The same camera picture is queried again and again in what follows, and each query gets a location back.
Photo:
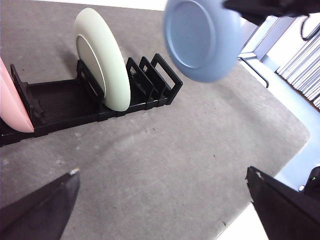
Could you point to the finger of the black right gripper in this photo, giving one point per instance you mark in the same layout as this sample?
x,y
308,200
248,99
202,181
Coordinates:
x,y
256,19
250,6

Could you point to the black plastic plate rack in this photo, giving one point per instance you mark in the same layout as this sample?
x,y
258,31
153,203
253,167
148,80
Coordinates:
x,y
62,100

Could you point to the blue round plate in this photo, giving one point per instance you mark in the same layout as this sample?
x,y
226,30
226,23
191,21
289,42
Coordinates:
x,y
195,37

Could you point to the pink round plate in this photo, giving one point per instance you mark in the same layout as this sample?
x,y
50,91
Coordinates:
x,y
12,107

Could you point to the pale green round plate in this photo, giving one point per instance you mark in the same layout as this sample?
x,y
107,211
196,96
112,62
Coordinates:
x,y
110,62

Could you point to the pale metal frame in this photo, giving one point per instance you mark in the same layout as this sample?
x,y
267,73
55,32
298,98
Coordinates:
x,y
265,42

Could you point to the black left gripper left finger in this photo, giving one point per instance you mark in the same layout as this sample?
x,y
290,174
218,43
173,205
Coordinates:
x,y
37,215

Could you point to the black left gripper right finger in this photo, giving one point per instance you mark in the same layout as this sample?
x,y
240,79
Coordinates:
x,y
287,215

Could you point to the grey slatted panel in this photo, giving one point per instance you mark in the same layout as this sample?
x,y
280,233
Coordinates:
x,y
305,75

